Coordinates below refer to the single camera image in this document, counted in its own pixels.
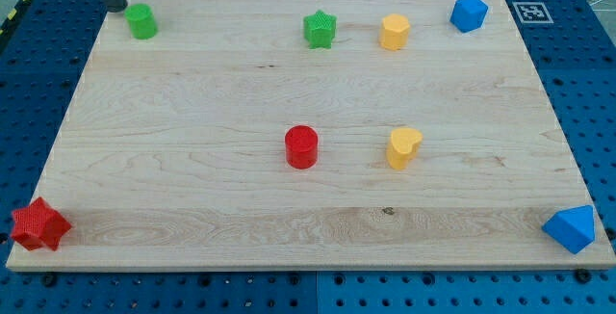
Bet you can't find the blue cube block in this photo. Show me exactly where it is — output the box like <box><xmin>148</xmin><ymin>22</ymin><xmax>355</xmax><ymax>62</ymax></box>
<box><xmin>449</xmin><ymin>0</ymin><xmax>489</xmax><ymax>33</ymax></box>

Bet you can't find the light wooden board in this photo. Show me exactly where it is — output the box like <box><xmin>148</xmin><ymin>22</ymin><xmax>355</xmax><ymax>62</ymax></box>
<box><xmin>7</xmin><ymin>0</ymin><xmax>615</xmax><ymax>273</ymax></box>

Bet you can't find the green star block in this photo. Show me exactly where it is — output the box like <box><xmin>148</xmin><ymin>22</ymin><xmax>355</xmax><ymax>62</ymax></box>
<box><xmin>303</xmin><ymin>10</ymin><xmax>337</xmax><ymax>49</ymax></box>

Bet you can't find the red star block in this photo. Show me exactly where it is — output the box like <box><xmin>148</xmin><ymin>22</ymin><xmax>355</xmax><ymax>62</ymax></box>
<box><xmin>10</xmin><ymin>196</ymin><xmax>72</xmax><ymax>251</ymax></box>

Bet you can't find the green cylinder block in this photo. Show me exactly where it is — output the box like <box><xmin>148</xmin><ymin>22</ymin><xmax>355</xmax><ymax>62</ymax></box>
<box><xmin>124</xmin><ymin>3</ymin><xmax>158</xmax><ymax>39</ymax></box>

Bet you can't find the white fiducial marker tag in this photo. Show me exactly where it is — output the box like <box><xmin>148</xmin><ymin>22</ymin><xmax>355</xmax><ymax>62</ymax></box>
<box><xmin>512</xmin><ymin>1</ymin><xmax>553</xmax><ymax>24</ymax></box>

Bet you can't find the blue triangular prism block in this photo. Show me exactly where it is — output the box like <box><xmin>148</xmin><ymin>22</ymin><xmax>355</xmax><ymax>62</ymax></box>
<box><xmin>542</xmin><ymin>205</ymin><xmax>596</xmax><ymax>254</ymax></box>

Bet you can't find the yellow heart block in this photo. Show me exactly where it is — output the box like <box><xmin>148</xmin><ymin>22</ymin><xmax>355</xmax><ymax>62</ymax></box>
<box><xmin>386</xmin><ymin>127</ymin><xmax>424</xmax><ymax>170</ymax></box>

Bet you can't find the red cylinder block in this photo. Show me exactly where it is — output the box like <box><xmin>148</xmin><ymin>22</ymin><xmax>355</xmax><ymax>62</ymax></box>
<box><xmin>284</xmin><ymin>125</ymin><xmax>319</xmax><ymax>170</ymax></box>

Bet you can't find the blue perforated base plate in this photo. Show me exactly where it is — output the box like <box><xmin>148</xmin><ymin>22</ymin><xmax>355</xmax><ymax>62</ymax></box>
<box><xmin>1</xmin><ymin>0</ymin><xmax>615</xmax><ymax>313</ymax></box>

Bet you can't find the yellow hexagon block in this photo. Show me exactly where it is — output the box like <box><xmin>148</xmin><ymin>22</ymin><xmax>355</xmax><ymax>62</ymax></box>
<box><xmin>378</xmin><ymin>13</ymin><xmax>411</xmax><ymax>51</ymax></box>

